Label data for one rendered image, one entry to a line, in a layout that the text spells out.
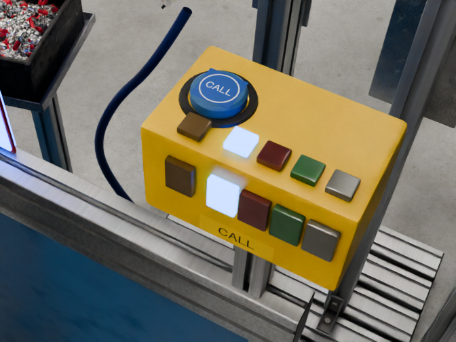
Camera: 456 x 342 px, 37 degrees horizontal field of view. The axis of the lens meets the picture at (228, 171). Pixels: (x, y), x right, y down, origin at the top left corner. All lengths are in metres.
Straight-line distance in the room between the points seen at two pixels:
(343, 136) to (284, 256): 0.09
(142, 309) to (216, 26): 1.53
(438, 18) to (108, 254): 0.52
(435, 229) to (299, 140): 1.37
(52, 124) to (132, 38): 1.23
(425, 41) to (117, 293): 0.51
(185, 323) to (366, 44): 1.60
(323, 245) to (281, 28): 0.62
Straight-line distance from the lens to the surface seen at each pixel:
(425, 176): 1.91
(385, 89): 1.14
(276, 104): 0.47
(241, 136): 0.44
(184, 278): 0.66
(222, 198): 0.45
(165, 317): 0.80
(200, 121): 0.45
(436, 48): 0.95
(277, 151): 0.44
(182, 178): 0.46
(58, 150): 1.02
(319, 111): 0.48
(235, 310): 0.65
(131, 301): 0.81
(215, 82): 0.47
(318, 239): 0.44
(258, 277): 0.59
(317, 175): 0.43
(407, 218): 1.81
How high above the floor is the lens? 1.41
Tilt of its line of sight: 51 degrees down
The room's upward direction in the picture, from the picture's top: 5 degrees clockwise
